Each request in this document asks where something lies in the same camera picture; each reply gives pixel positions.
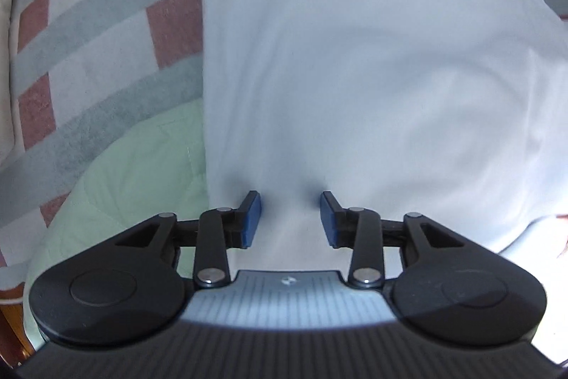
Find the cream cloth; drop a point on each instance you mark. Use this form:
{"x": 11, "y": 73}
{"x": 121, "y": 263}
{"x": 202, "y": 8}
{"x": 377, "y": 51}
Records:
{"x": 9, "y": 50}

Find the pink grey plaid blanket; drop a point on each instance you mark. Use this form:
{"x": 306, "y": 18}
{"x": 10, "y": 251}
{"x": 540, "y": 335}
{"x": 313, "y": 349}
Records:
{"x": 88, "y": 28}

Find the light green quilt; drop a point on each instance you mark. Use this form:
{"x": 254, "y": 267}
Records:
{"x": 133, "y": 174}

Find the wooden bed frame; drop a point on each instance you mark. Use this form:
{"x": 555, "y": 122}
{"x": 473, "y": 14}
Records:
{"x": 11, "y": 330}

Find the white shirt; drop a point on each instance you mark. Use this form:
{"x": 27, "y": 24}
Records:
{"x": 355, "y": 50}

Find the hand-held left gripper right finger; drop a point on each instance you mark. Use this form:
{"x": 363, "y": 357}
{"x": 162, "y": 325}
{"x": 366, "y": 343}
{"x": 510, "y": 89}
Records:
{"x": 329, "y": 220}

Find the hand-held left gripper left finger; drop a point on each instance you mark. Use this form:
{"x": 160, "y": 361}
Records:
{"x": 251, "y": 220}

